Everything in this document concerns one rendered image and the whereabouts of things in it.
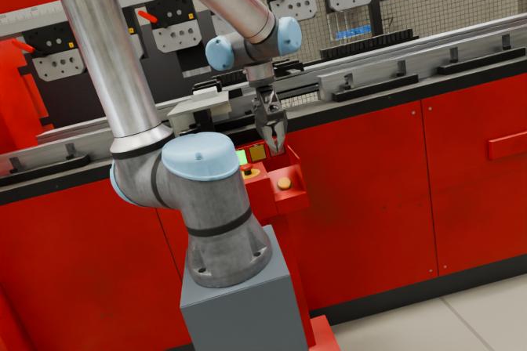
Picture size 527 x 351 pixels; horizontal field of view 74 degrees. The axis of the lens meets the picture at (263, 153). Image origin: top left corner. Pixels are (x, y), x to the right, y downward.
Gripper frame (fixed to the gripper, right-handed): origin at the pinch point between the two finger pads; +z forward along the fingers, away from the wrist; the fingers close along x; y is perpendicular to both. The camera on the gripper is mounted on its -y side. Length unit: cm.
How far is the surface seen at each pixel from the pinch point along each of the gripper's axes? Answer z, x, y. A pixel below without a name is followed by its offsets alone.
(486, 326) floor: 83, -59, -10
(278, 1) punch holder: -38, -15, 31
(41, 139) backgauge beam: -8, 89, 61
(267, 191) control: 9.3, 6.1, -5.9
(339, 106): -1.9, -25.8, 17.2
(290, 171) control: 10.4, -3.0, 4.6
